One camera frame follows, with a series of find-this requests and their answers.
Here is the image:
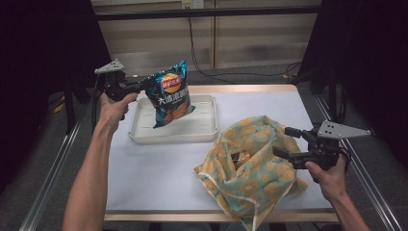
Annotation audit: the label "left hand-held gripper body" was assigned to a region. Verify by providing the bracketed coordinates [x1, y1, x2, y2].
[93, 58, 143, 102]

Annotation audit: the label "black metal stand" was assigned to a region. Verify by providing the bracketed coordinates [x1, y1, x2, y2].
[62, 76, 107, 134]

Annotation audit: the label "black curtain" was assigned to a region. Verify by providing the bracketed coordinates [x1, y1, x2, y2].
[0, 0, 119, 193]
[297, 0, 408, 167]

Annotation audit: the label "person's right hand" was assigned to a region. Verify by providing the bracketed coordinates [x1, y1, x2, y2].
[304, 156, 349, 202]

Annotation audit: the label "white table cover sheet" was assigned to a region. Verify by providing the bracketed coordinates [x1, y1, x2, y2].
[105, 90, 333, 212]

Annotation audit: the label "black horizontal bar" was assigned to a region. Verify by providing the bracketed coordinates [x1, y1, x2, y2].
[95, 5, 321, 22]

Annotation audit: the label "aluminium floor rail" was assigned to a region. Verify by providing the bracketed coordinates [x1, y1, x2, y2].
[314, 95, 403, 231]
[18, 118, 83, 231]

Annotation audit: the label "white plastic tray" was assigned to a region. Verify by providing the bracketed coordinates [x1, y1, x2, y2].
[128, 94, 219, 144]

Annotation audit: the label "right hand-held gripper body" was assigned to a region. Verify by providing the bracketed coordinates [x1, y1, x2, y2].
[290, 119, 372, 171]

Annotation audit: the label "white wall socket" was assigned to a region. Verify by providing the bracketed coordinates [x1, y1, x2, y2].
[181, 0, 205, 10]

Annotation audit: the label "dark blue chips bag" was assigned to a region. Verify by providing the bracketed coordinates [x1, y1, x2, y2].
[142, 60, 196, 129]

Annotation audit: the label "black floor cables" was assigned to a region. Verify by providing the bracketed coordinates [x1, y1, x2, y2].
[312, 90, 348, 136]

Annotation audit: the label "orange-patterned teal cloth bag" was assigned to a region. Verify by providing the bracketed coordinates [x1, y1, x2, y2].
[193, 115, 309, 231]

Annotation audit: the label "black wall cable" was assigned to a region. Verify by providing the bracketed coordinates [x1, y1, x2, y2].
[187, 17, 302, 85]

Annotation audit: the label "person's left hand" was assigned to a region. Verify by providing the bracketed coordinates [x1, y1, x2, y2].
[95, 91, 139, 133]

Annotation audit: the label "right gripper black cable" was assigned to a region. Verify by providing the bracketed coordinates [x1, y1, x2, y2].
[339, 146, 353, 176]

